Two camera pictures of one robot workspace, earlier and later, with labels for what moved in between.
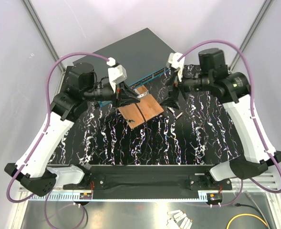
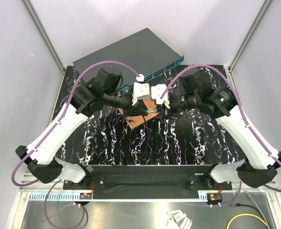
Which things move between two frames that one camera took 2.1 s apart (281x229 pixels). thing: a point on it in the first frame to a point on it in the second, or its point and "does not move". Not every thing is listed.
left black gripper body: (119, 92) to (137, 105)
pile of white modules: (175, 216) does not move
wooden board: (136, 113) does not move
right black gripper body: (180, 86) to (166, 111)
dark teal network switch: (143, 54) does not move
